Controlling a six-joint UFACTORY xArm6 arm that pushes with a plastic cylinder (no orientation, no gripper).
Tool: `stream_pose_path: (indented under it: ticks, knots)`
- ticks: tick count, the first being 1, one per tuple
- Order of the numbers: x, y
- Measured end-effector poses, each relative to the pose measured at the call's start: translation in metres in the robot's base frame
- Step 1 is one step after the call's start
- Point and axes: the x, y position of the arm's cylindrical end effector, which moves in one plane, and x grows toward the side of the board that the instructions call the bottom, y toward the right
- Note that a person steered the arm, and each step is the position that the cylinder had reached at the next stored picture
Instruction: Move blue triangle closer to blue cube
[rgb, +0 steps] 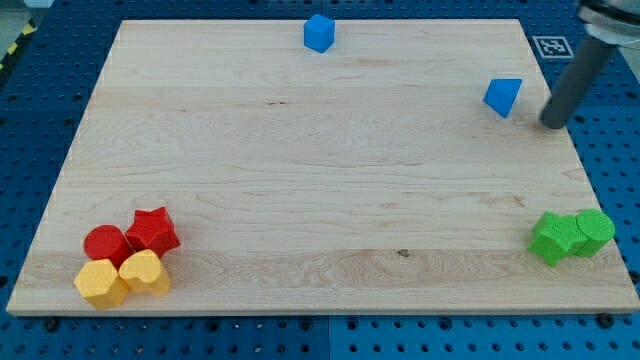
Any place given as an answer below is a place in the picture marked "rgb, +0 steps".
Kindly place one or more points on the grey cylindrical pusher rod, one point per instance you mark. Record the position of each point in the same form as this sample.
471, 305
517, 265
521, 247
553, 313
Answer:
575, 82

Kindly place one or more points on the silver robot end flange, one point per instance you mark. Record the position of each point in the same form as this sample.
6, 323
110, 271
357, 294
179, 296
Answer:
614, 22

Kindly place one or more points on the blue triangle block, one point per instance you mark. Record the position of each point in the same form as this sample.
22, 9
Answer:
501, 94

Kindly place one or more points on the blue cube block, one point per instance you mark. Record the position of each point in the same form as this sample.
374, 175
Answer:
319, 33

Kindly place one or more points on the white fiducial marker tag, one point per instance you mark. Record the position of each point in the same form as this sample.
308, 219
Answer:
553, 47

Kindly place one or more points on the green cylinder block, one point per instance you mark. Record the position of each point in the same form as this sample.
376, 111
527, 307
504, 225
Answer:
598, 228

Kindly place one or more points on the green star block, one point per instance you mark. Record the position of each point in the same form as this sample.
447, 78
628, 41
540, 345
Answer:
556, 237

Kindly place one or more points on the wooden board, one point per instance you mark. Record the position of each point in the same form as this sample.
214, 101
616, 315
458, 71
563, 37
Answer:
369, 179

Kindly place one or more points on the red star block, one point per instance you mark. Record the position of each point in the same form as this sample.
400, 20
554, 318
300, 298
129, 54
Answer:
153, 230

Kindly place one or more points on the yellow heart block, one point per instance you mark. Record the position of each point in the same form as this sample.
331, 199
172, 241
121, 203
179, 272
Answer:
144, 272

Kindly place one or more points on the red cylinder block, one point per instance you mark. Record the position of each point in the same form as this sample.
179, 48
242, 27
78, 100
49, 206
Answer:
107, 242

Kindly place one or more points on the yellow hexagon block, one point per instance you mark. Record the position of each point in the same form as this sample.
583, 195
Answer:
100, 284

